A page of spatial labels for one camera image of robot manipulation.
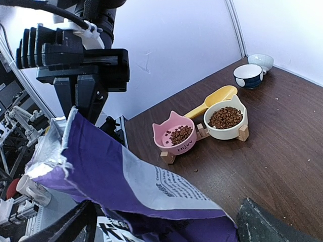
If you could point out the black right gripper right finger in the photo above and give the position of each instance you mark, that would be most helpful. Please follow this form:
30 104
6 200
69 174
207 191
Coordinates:
257 224

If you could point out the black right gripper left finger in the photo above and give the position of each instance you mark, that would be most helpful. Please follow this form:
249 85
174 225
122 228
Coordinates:
79 224

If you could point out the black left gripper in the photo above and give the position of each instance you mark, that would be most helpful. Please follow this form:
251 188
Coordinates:
102 71

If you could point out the purple pet food bag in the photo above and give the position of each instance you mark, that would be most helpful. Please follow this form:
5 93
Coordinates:
77 158

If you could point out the cream cat-ear pet bowl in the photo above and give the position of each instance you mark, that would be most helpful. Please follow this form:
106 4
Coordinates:
240 131

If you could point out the pink cat-ear pet bowl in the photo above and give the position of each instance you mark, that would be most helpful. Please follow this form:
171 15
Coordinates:
173 121

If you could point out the yellow plastic scoop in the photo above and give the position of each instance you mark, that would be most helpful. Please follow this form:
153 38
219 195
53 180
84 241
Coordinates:
222 94

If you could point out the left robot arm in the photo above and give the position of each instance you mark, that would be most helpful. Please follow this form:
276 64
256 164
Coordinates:
101 14

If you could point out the kibble in cream bowl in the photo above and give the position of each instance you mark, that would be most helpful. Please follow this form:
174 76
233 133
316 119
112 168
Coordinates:
225 118

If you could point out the kibble in pink bowl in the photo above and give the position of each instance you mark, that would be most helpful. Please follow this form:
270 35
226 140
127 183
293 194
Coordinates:
178 135

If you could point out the light grey-blue bowl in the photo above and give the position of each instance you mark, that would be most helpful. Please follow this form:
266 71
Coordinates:
265 61

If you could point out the left aluminium frame post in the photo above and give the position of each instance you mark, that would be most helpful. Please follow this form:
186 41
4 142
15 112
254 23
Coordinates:
237 27

